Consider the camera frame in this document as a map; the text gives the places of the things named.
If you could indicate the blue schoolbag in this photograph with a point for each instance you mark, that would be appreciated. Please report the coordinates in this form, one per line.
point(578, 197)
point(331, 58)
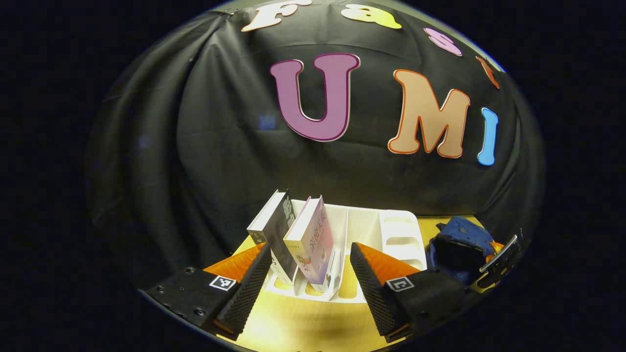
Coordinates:
point(464, 230)

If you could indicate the white plastic bookshelf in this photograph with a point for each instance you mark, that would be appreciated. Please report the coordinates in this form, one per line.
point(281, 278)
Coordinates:
point(398, 239)

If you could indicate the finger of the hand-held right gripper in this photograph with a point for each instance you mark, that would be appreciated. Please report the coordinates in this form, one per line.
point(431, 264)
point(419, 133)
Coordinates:
point(503, 256)

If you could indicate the pink cover book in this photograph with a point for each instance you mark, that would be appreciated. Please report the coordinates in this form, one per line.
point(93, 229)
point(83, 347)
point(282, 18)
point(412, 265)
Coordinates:
point(313, 244)

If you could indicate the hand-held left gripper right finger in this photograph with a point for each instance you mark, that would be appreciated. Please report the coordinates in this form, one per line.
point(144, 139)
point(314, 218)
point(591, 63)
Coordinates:
point(374, 293)

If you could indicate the black cover book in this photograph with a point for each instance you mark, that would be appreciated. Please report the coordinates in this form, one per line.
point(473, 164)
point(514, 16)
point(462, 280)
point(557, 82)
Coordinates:
point(274, 230)

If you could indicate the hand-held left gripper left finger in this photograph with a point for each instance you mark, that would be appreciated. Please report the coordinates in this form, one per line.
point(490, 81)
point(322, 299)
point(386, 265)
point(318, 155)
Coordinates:
point(249, 288)

